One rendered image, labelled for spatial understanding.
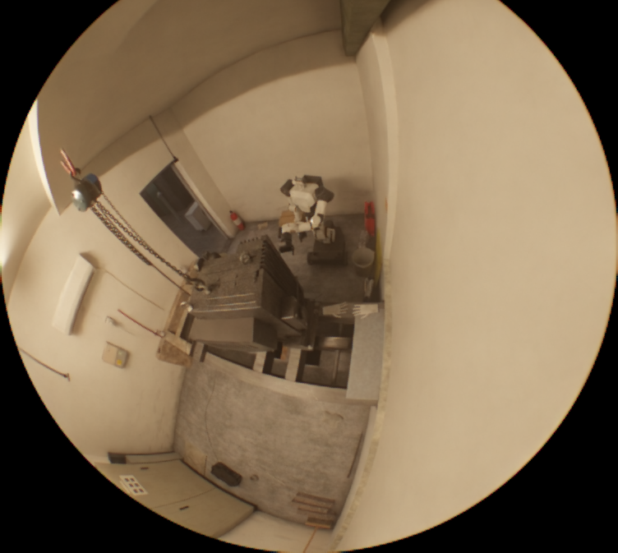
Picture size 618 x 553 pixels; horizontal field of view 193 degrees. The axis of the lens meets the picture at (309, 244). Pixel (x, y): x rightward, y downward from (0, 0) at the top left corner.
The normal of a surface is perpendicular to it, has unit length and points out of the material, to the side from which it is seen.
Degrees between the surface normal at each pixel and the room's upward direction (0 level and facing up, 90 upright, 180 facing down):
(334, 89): 90
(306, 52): 90
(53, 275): 90
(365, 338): 0
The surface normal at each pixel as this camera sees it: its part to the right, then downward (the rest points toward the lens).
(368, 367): -0.26, -0.61
